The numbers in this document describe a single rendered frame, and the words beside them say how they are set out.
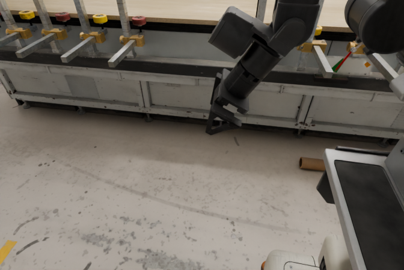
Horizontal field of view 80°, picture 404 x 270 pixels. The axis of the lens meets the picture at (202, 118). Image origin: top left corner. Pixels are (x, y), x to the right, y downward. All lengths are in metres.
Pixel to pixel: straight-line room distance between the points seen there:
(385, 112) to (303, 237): 1.08
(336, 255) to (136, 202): 1.23
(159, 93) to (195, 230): 1.05
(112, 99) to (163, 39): 0.76
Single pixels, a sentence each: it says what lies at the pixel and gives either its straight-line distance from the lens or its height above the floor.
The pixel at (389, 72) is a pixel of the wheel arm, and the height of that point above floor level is 0.86.
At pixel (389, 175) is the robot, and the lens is 0.48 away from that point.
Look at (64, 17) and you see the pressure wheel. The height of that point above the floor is 0.89.
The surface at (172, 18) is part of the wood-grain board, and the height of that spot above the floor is 0.90.
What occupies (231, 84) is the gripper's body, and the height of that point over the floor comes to 1.11.
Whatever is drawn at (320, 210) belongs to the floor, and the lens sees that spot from 1.71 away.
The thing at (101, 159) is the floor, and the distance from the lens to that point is 1.93.
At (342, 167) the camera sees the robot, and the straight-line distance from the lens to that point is 0.45.
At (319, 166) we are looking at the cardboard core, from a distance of 1.85.
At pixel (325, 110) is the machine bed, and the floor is 0.28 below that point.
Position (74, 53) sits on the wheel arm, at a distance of 1.46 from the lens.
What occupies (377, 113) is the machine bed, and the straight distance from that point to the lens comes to 2.12.
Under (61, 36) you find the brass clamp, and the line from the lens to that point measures 1.75.
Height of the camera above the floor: 1.34
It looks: 39 degrees down
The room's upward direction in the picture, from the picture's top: straight up
